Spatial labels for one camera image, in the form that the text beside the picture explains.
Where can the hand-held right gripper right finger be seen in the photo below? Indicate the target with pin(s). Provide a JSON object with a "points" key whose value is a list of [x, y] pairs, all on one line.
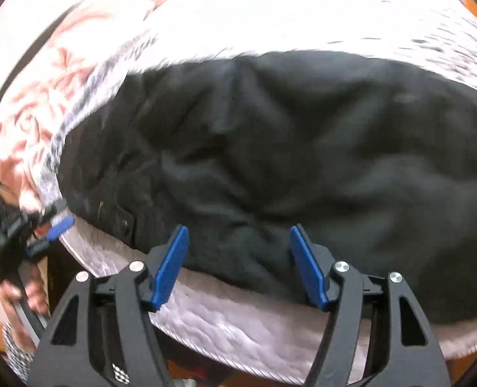
{"points": [[307, 268]]}

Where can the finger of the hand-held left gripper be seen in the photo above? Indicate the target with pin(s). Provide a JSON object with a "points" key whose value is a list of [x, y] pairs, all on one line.
{"points": [[38, 247], [61, 223]]}

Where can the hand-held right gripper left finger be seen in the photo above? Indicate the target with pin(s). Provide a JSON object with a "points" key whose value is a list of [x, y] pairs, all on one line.
{"points": [[170, 268]]}

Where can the black pants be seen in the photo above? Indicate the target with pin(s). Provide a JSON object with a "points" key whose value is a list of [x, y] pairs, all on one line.
{"points": [[303, 161]]}

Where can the person's left forearm checked sleeve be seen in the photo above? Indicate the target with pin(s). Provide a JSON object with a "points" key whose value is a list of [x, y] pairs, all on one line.
{"points": [[17, 358]]}

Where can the person's left hand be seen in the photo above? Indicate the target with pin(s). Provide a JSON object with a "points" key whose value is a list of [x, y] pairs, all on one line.
{"points": [[35, 290]]}

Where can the pink fleece blanket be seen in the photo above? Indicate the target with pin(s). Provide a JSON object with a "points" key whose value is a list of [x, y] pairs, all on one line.
{"points": [[41, 100]]}

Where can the grey quilted bedspread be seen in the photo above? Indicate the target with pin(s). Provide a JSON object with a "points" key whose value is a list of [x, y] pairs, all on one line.
{"points": [[303, 12]]}

